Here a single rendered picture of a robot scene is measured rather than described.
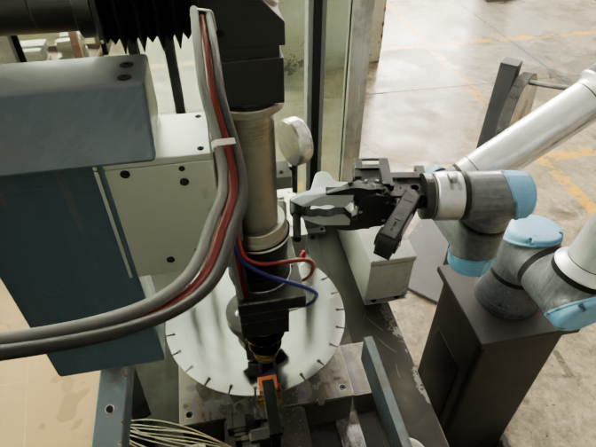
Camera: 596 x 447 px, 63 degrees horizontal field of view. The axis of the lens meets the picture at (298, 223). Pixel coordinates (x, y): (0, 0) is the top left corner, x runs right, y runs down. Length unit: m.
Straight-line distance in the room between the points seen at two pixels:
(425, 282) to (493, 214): 1.52
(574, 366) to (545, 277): 1.18
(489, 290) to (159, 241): 0.94
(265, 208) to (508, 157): 0.54
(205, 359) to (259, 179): 0.47
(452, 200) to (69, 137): 0.54
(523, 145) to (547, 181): 2.23
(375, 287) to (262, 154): 0.75
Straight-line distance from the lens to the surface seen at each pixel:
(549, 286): 1.09
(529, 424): 2.04
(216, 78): 0.28
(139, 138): 0.37
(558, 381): 2.18
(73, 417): 1.13
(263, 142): 0.46
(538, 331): 1.28
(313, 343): 0.88
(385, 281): 1.16
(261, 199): 0.49
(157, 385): 1.11
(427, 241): 2.48
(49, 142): 0.38
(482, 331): 1.23
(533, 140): 0.94
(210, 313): 0.94
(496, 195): 0.77
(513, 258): 1.15
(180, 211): 0.41
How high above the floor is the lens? 1.68
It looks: 42 degrees down
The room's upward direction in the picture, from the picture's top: straight up
